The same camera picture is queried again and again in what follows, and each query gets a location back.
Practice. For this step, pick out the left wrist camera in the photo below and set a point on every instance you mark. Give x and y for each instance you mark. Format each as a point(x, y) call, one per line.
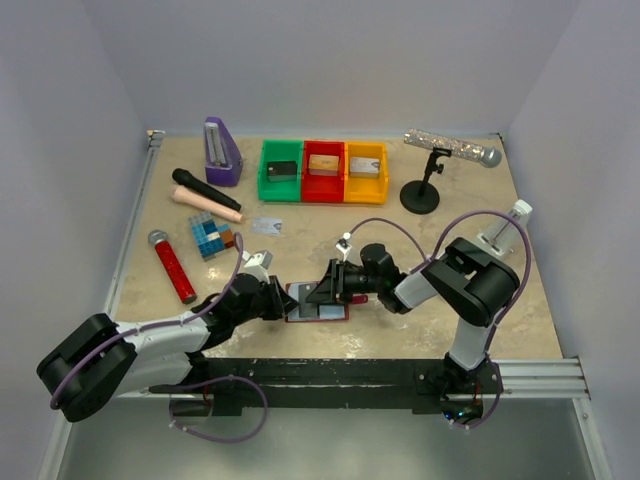
point(257, 264)

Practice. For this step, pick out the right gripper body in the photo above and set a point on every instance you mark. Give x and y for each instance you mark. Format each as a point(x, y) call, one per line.
point(358, 281)

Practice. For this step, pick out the green plastic bin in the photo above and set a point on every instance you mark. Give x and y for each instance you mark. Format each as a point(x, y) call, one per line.
point(280, 150)

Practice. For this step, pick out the grey credit card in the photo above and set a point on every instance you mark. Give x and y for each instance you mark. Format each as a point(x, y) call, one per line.
point(305, 311)

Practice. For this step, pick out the aluminium frame rail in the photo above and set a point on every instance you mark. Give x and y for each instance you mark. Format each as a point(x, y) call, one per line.
point(155, 140)

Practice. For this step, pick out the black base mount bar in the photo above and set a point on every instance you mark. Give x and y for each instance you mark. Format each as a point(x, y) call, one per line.
point(418, 385)

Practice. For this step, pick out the blue credit card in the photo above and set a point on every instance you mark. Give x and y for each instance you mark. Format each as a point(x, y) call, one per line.
point(266, 226)

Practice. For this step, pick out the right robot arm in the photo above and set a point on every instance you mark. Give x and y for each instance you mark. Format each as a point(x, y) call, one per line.
point(473, 283)

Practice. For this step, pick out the white metronome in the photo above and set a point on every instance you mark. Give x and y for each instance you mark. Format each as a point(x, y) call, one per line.
point(499, 238)

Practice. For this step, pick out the pink microphone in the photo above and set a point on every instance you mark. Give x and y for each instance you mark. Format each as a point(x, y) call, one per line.
point(181, 194)

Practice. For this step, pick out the black card stack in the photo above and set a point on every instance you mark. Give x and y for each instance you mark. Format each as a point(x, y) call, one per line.
point(281, 171)

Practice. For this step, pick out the black microphone stand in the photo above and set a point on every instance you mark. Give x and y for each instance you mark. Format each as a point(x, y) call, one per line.
point(420, 196)

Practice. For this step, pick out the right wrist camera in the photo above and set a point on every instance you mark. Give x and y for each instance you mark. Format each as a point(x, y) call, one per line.
point(344, 246)

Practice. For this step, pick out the silver glitter microphone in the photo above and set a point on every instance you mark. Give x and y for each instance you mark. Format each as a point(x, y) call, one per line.
point(485, 156)

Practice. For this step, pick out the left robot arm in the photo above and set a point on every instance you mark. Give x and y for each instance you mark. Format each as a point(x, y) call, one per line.
point(103, 358)

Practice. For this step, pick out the purple metronome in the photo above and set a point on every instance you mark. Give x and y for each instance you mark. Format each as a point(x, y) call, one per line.
point(223, 160)

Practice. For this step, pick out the red leather card holder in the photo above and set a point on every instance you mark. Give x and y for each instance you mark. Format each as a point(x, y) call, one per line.
point(332, 313)

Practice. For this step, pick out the silver card stack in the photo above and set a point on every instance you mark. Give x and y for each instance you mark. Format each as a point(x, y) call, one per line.
point(364, 167)

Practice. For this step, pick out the blue toy brick block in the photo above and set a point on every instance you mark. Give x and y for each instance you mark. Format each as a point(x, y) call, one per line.
point(210, 238)

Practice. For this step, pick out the red glitter microphone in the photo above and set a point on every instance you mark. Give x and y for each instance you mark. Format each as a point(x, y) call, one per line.
point(159, 240)

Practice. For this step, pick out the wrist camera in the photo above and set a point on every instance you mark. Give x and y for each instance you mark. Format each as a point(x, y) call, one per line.
point(257, 264)
point(344, 246)

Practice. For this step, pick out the red plastic bin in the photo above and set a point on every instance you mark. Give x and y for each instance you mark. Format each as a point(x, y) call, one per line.
point(322, 189)

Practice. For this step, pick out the gold card stack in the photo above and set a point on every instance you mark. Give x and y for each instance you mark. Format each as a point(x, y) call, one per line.
point(324, 165)

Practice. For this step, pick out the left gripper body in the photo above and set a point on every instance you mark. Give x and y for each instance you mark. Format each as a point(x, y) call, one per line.
point(261, 308)

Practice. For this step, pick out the yellow plastic bin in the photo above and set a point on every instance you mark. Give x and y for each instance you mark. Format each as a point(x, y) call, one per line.
point(366, 190)

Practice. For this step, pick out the black microphone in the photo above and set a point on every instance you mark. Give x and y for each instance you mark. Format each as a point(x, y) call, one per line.
point(184, 178)

